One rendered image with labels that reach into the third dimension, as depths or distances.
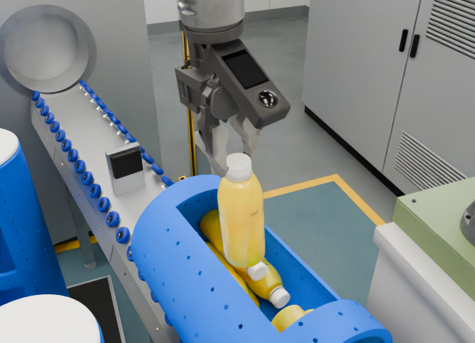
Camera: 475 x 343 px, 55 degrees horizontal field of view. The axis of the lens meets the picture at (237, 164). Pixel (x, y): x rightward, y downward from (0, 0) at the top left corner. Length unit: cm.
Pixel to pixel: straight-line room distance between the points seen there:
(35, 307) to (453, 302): 80
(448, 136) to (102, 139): 169
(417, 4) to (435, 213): 176
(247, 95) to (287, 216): 226
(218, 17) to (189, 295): 48
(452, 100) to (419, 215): 157
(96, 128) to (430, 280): 131
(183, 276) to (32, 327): 34
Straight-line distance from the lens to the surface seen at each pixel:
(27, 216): 167
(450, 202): 104
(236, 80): 53
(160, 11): 549
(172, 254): 87
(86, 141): 175
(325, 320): 73
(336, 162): 326
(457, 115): 249
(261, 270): 95
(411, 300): 102
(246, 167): 63
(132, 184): 145
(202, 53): 59
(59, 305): 105
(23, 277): 179
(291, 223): 271
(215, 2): 52
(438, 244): 95
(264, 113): 51
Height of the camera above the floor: 181
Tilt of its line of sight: 35 degrees down
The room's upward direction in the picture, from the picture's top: straight up
